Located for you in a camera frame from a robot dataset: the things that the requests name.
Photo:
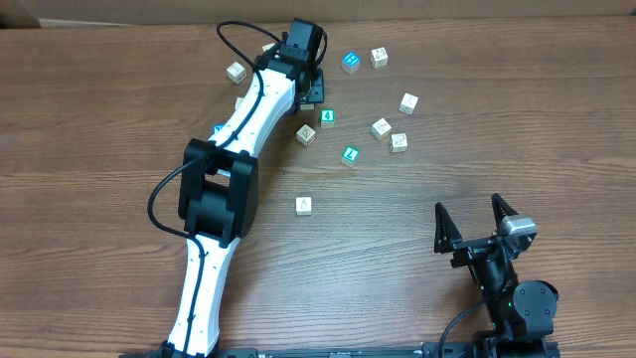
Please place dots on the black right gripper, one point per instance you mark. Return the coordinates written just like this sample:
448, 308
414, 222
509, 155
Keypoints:
448, 239

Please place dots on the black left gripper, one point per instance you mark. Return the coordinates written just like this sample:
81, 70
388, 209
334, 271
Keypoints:
317, 86

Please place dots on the number 2 wooden block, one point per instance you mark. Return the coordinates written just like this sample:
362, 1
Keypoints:
306, 135

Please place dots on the wooden block yellow blue side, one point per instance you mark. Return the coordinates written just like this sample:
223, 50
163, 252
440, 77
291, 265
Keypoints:
236, 72

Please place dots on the red D wooden block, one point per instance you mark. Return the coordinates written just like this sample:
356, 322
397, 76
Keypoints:
303, 206

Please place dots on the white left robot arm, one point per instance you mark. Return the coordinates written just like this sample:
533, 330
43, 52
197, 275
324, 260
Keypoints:
218, 194

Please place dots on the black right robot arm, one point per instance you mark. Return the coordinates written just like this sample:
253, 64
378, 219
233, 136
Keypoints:
522, 312

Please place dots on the green 4 wooden block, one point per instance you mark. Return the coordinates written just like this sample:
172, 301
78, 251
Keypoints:
327, 118

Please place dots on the blue top wooden block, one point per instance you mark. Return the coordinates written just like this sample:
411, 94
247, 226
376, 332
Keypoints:
350, 63

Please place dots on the green R wooden block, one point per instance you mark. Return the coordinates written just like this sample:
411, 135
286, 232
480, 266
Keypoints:
267, 47

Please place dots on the green L wooden block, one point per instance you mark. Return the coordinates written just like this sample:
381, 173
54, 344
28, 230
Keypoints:
350, 156

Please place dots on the plain X wooden block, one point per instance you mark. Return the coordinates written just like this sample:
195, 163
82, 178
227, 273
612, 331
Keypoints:
381, 129

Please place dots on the dark side wooden block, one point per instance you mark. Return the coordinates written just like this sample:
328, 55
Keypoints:
408, 103

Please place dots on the blue X wooden block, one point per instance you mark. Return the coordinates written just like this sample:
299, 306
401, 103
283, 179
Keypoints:
217, 128

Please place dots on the red E wooden block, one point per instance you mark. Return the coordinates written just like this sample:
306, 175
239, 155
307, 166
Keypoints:
398, 143

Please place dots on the cardboard back panel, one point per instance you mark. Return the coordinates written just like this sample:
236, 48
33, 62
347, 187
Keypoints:
31, 13

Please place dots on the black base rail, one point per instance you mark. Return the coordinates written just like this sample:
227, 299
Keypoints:
338, 353

